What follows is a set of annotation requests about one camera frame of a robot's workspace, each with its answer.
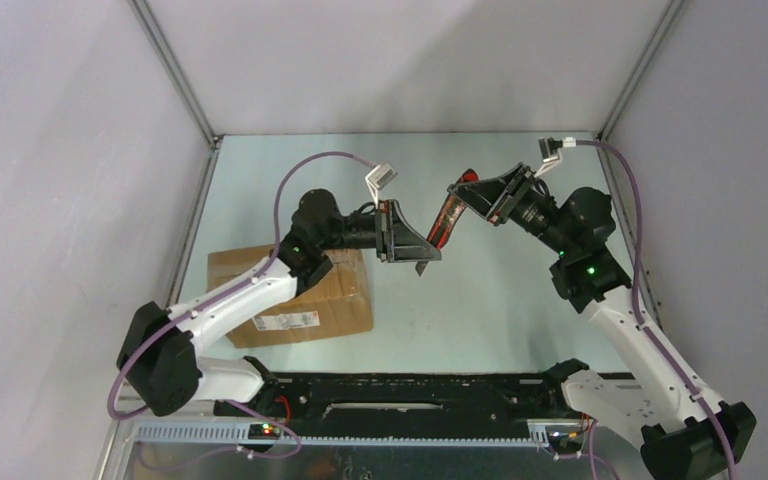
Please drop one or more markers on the aluminium left corner post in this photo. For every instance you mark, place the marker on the aluminium left corner post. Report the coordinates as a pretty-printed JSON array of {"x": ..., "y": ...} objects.
[{"x": 166, "y": 54}]

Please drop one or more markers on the aluminium corner post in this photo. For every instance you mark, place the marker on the aluminium corner post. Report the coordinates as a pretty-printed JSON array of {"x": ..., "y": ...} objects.
[
  {"x": 166, "y": 54},
  {"x": 665, "y": 24}
]

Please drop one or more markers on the brown cardboard express box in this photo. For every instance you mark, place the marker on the brown cardboard express box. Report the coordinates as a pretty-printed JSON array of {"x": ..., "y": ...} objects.
[{"x": 339, "y": 305}]

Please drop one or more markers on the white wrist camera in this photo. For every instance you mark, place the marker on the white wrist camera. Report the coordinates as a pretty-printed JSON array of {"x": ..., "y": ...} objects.
[
  {"x": 551, "y": 152},
  {"x": 377, "y": 179}
]

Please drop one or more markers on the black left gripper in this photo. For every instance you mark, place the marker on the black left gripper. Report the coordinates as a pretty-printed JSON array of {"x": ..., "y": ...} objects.
[{"x": 402, "y": 244}]

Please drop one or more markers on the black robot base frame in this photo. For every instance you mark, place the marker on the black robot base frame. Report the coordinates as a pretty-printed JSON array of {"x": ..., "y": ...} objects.
[{"x": 424, "y": 410}]

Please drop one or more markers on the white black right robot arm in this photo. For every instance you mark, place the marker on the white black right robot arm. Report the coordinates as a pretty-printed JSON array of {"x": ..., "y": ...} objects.
[{"x": 682, "y": 428}]

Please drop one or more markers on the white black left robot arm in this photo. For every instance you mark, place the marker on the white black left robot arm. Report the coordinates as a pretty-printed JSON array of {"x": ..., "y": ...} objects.
[{"x": 163, "y": 355}]

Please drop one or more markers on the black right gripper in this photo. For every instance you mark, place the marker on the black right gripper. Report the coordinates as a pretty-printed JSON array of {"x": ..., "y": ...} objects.
[{"x": 497, "y": 199}]

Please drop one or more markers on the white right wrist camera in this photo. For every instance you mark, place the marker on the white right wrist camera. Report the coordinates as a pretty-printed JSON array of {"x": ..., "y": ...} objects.
[{"x": 551, "y": 152}]

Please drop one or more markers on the aluminium right corner post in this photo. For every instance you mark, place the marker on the aluminium right corner post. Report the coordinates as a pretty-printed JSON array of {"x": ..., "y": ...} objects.
[{"x": 665, "y": 24}]

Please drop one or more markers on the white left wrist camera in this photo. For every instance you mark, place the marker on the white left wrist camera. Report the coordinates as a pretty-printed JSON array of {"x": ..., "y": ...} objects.
[{"x": 377, "y": 179}]

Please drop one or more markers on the red black utility knife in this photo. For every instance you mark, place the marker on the red black utility knife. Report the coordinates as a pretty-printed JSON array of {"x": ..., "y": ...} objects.
[{"x": 446, "y": 220}]

